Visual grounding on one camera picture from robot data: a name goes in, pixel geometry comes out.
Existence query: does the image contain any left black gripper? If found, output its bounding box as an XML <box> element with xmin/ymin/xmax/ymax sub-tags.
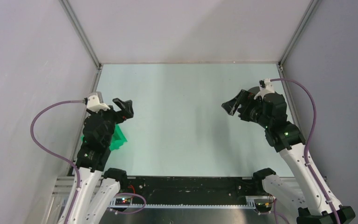
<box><xmin>87</xmin><ymin>97</ymin><xmax>133</xmax><ymax>145</ymax></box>

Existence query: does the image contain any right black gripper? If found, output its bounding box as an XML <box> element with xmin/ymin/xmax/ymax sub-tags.
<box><xmin>222</xmin><ymin>89</ymin><xmax>271</xmax><ymax>128</ymax></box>

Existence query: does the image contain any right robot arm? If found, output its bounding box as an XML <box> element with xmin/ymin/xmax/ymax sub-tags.
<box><xmin>221</xmin><ymin>90</ymin><xmax>356</xmax><ymax>224</ymax></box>

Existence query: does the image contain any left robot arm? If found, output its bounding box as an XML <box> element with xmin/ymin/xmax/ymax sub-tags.
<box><xmin>58</xmin><ymin>94</ymin><xmax>134</xmax><ymax>224</ymax></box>

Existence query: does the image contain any green plastic bin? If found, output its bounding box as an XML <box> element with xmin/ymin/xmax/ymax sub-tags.
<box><xmin>81</xmin><ymin>123</ymin><xmax>127</xmax><ymax>153</ymax></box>

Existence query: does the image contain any left small circuit board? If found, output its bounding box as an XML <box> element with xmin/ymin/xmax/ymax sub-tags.
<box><xmin>114</xmin><ymin>197</ymin><xmax>131</xmax><ymax>206</ymax></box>

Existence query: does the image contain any small circuit board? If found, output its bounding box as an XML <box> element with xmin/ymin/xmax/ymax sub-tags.
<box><xmin>114</xmin><ymin>197</ymin><xmax>131</xmax><ymax>206</ymax></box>
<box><xmin>255</xmin><ymin>203</ymin><xmax>273</xmax><ymax>210</ymax></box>

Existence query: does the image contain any right small circuit board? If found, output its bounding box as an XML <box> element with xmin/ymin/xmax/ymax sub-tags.
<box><xmin>255</xmin><ymin>203</ymin><xmax>273</xmax><ymax>210</ymax></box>

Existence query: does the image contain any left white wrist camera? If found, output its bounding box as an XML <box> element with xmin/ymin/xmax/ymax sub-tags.
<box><xmin>86</xmin><ymin>91</ymin><xmax>110</xmax><ymax>112</ymax></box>

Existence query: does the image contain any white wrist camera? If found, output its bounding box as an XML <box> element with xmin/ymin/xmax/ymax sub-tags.
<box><xmin>254</xmin><ymin>78</ymin><xmax>275</xmax><ymax>99</ymax></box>
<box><xmin>86</xmin><ymin>91</ymin><xmax>110</xmax><ymax>112</ymax></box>

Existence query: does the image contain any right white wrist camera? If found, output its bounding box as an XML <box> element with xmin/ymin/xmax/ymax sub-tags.
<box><xmin>254</xmin><ymin>78</ymin><xmax>275</xmax><ymax>99</ymax></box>

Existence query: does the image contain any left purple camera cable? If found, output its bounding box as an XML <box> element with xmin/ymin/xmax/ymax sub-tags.
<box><xmin>30</xmin><ymin>99</ymin><xmax>87</xmax><ymax>224</ymax></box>

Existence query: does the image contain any purple camera cable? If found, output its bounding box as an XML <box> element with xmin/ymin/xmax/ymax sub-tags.
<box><xmin>30</xmin><ymin>99</ymin><xmax>87</xmax><ymax>224</ymax></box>
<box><xmin>270</xmin><ymin>77</ymin><xmax>342</xmax><ymax>224</ymax></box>

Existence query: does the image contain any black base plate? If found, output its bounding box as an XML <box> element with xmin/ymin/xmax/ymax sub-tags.
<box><xmin>125</xmin><ymin>176</ymin><xmax>268</xmax><ymax>206</ymax></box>

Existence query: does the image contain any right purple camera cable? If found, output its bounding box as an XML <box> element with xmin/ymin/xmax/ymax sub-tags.
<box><xmin>270</xmin><ymin>77</ymin><xmax>342</xmax><ymax>224</ymax></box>

